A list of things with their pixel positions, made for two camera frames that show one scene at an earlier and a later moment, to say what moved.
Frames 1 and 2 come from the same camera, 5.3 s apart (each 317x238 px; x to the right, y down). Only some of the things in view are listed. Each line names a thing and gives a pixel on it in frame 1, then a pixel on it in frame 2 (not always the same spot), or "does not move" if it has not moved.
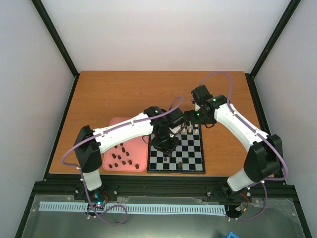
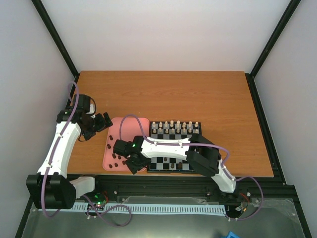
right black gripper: [193, 119] to [134, 168]
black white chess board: [187, 158] does not move
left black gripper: [166, 149] to [102, 126]
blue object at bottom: [230, 235] does not move
